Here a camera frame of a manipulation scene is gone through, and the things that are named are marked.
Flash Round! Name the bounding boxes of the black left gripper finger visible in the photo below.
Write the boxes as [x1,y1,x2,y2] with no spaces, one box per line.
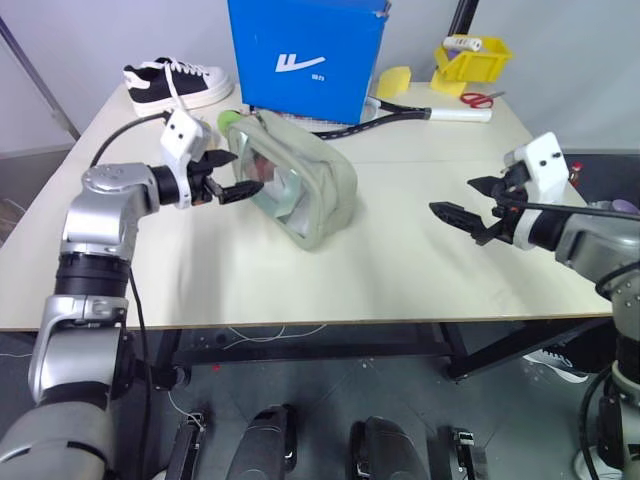
[203,148,239,170]
[206,179,264,205]

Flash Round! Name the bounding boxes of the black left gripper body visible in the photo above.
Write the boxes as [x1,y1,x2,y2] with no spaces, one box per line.
[186,151,221,207]

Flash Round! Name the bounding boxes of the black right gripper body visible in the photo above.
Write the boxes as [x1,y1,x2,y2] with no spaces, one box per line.
[490,166,532,245]

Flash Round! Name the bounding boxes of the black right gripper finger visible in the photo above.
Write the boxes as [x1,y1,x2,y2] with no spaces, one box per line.
[466,175,502,200]
[428,200,497,247]

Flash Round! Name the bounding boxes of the grey-green fabric pouch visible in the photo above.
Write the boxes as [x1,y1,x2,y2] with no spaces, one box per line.
[227,109,359,254]

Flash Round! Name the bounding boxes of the dark blue bin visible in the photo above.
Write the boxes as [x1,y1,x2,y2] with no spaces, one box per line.
[562,151,640,209]

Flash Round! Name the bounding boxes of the green tennis ball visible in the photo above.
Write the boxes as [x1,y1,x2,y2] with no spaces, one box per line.
[216,109,242,134]

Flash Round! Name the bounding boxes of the black and white sneaker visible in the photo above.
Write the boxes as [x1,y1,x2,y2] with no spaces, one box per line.
[122,56,236,118]

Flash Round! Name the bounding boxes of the yellow plastic bin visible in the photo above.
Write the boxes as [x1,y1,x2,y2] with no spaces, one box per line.
[432,36,514,84]

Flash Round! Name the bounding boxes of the blue shoe box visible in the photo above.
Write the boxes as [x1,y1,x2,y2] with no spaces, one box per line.
[227,0,392,127]

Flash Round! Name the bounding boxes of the yellow sponge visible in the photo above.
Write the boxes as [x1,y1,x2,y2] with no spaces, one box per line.
[375,64,413,99]

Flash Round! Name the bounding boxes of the white paper roll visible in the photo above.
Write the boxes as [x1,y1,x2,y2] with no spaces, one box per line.
[443,34,484,53]

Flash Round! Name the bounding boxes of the black tripod pole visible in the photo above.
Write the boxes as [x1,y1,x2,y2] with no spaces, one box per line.
[446,0,482,39]

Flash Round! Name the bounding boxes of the grey metal pole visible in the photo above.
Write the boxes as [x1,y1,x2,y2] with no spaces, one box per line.
[0,14,82,142]

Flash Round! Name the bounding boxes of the black flat bar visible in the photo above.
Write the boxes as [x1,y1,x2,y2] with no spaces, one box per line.
[166,409,209,480]
[436,424,487,480]

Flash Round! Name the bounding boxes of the dark rounded robot foot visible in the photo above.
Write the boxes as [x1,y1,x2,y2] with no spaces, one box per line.
[233,403,299,480]
[348,415,432,480]

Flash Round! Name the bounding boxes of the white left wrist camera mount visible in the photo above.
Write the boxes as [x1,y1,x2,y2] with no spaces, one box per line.
[159,110,209,209]

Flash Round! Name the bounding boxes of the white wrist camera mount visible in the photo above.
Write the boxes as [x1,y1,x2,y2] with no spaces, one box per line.
[502,131,574,251]
[159,110,209,209]

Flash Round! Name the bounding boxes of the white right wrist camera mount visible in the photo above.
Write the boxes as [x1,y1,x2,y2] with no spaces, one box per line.
[502,131,574,251]

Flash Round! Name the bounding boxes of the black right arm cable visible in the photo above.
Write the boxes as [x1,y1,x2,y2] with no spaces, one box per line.
[517,198,640,222]

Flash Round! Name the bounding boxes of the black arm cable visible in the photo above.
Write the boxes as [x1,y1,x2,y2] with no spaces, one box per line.
[89,110,174,466]
[517,198,640,222]

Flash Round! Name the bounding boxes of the red handled scissors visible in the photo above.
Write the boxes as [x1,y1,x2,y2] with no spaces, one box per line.
[459,90,507,111]

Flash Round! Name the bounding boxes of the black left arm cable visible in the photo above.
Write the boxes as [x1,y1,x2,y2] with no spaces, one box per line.
[89,110,174,466]

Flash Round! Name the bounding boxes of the black racket white handle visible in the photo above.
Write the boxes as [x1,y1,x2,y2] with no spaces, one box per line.
[248,96,494,142]

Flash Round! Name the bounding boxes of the white string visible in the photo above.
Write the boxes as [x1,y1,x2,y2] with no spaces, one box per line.
[219,323,329,352]

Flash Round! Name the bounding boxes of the black table frame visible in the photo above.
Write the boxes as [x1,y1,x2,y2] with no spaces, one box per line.
[124,318,617,392]

